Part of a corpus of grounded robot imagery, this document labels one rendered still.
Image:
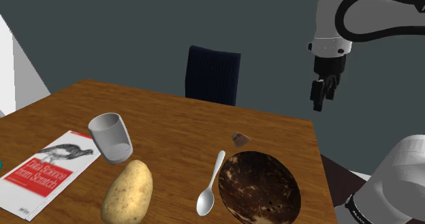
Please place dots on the wooden table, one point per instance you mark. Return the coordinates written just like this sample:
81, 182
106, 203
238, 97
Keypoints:
172, 123

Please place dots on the potato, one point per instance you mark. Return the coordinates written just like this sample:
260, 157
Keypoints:
127, 193

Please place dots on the small brown shard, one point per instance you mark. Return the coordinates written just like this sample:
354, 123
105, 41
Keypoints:
239, 139

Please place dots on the white and red book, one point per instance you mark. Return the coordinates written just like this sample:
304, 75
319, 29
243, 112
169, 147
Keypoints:
33, 186

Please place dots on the dark brown bowl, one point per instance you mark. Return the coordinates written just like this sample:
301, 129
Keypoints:
259, 186

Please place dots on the white spoon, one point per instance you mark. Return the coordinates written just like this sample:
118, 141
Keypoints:
206, 200

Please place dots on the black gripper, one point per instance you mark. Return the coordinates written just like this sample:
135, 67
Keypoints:
329, 65

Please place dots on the dark robot stand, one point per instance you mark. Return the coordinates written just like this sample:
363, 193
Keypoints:
342, 180

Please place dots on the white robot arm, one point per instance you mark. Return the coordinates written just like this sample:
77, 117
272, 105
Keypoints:
327, 24

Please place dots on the white cup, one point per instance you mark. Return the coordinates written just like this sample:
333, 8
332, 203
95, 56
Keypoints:
108, 135

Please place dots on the dark blue chair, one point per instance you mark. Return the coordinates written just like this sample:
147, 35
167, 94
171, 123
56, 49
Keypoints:
212, 74

